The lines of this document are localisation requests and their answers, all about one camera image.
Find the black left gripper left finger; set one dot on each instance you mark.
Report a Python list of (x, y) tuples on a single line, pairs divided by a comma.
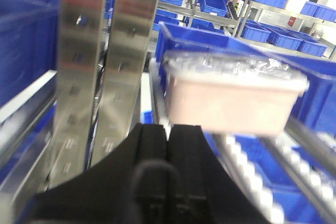
[(127, 186)]

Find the white roller conveyor track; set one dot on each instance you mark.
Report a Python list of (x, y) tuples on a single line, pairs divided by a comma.
[(283, 186)]

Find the background steel shelving unit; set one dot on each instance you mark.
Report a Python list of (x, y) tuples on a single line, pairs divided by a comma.
[(194, 12)]

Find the blue crate behind white bin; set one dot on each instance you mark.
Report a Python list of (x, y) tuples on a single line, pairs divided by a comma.
[(316, 109)]

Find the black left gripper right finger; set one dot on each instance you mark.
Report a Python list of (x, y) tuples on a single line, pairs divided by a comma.
[(207, 194)]

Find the perforated steel shelf upright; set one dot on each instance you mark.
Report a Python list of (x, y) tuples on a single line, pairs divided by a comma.
[(100, 65)]

